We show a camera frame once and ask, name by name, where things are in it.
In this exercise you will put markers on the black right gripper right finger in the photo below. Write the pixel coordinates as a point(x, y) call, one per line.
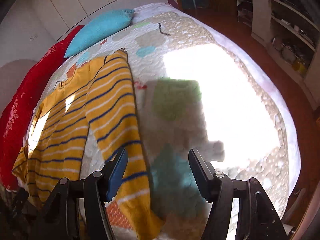
point(257, 217)

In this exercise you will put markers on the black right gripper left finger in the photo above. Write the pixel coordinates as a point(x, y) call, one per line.
point(58, 218)

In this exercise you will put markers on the yellow striped knit sweater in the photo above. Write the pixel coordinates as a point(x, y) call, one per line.
point(98, 98)

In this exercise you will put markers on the red snowflake pillow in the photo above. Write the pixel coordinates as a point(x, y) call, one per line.
point(16, 116)

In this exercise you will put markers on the round beige headboard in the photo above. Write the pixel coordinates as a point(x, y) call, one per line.
point(12, 74)

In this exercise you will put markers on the patchwork quilted bedspread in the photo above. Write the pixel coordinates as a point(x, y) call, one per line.
point(194, 88)

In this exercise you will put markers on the yellow container on shelf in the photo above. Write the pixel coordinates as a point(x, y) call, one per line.
point(300, 67)

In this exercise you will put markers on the turquoise knit pillow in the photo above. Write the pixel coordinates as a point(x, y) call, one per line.
point(99, 28)

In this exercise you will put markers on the white wardrobe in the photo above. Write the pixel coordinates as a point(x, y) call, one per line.
point(31, 27)

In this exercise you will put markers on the white open shelf unit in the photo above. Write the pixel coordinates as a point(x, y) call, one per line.
point(289, 30)

